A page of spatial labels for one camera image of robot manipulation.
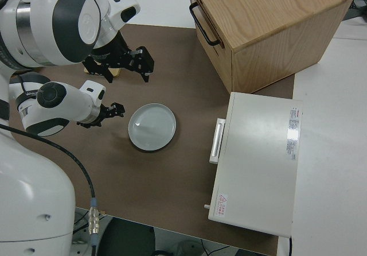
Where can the gray round plate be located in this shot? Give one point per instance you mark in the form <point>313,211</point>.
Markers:
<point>152,127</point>

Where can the wooden mug tree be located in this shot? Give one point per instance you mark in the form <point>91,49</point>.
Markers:
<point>116,72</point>

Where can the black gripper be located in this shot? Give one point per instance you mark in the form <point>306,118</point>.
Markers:
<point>143,61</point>
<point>107,114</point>

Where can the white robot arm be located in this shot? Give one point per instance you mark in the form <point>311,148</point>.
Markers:
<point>57,109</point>
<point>34,23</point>

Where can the wooden drawer cabinet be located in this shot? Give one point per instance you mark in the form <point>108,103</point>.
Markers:
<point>272,32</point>

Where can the white toaster oven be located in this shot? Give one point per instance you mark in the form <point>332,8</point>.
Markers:
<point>255,164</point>

